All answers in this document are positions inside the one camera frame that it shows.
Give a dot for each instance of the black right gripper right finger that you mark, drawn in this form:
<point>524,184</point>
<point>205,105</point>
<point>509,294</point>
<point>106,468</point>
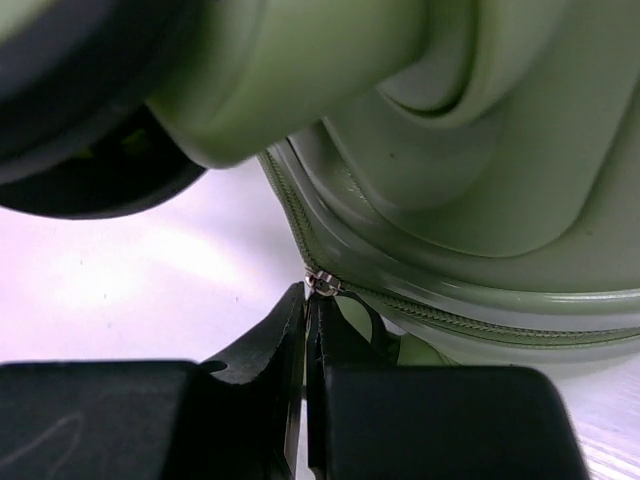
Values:
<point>371,419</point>

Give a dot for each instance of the green hard-shell suitcase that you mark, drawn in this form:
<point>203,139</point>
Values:
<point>470,168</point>

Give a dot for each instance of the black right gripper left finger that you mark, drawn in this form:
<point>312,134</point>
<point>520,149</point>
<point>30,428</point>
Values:
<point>234,416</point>

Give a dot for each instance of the suitcase zipper pull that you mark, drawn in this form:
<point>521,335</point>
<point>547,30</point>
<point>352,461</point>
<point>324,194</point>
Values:
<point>323,283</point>

